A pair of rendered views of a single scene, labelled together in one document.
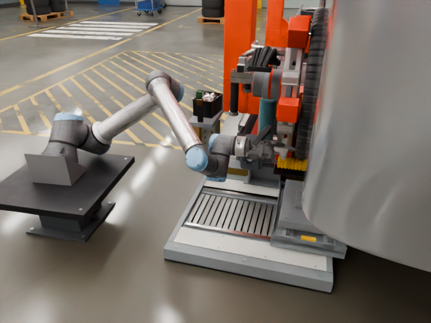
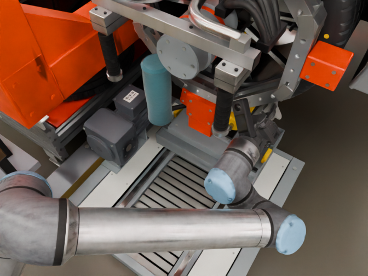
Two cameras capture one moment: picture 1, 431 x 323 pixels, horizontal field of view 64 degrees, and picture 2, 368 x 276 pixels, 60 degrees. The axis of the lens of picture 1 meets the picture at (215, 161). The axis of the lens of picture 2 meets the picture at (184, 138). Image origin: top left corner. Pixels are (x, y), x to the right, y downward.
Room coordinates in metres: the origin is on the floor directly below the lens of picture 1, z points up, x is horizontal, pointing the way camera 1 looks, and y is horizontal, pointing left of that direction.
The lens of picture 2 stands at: (1.37, 0.40, 1.37)
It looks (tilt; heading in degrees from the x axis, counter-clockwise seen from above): 54 degrees down; 289
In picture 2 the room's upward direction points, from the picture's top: straight up
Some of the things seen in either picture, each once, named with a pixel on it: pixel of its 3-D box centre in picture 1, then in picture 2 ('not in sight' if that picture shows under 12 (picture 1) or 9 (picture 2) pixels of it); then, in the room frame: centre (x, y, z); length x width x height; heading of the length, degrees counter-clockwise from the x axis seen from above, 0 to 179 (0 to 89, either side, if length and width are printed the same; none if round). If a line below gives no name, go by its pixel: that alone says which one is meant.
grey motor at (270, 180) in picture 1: (273, 163); (134, 125); (1.87, -0.36, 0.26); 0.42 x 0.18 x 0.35; 75
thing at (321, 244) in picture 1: (308, 215); (219, 136); (1.50, -0.52, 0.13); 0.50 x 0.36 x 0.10; 165
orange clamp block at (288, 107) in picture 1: (288, 109); (325, 65); (1.24, -0.28, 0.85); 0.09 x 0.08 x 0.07; 165
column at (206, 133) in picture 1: (210, 140); not in sight; (2.28, 0.04, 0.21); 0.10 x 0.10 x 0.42; 75
